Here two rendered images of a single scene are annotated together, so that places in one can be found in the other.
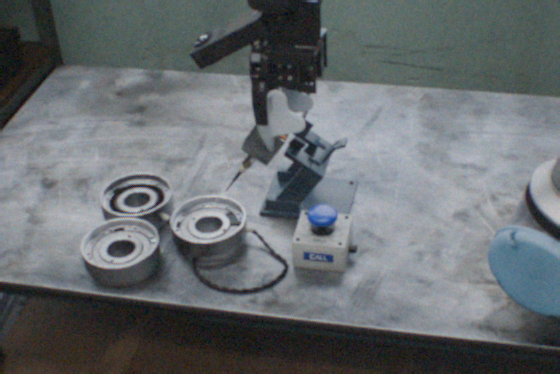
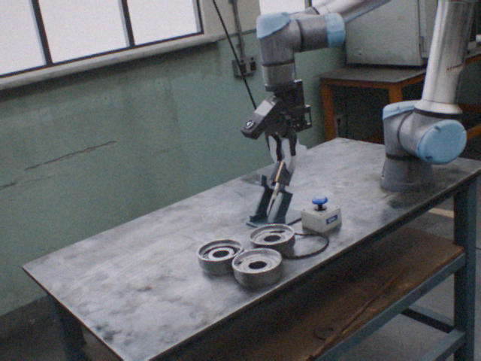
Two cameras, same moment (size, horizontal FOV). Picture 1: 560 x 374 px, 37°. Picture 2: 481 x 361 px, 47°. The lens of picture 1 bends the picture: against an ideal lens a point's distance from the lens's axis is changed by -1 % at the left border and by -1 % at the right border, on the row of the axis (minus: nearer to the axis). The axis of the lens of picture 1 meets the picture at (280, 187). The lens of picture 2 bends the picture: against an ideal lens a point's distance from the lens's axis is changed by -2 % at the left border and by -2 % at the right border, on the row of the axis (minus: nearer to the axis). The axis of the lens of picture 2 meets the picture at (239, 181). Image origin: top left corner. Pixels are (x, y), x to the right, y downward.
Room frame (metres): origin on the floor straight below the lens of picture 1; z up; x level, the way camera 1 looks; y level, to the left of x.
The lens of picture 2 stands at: (0.22, 1.04, 1.40)
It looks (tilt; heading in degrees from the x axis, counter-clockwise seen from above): 20 degrees down; 310
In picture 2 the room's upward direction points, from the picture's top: 8 degrees counter-clockwise
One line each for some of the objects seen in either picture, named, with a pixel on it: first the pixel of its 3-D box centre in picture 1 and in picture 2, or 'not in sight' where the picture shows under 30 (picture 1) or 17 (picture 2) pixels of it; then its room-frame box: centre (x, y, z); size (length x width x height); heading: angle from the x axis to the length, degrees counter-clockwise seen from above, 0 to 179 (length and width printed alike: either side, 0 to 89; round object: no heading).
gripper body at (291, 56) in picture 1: (285, 38); (285, 107); (0.92, -0.02, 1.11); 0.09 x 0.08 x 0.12; 75
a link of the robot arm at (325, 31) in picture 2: not in sight; (315, 31); (0.87, -0.10, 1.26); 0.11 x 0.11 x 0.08; 50
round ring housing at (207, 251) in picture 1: (209, 229); (272, 241); (0.92, 0.10, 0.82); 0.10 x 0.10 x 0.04
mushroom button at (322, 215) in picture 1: (322, 225); (320, 206); (0.88, -0.05, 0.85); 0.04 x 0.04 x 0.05
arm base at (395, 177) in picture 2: not in sight; (406, 165); (0.78, -0.38, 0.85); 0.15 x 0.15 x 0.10
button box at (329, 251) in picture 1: (326, 240); (322, 215); (0.88, -0.06, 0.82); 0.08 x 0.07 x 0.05; 76
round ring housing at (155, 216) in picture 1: (137, 204); (221, 257); (0.99, 0.21, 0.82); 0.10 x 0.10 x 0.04
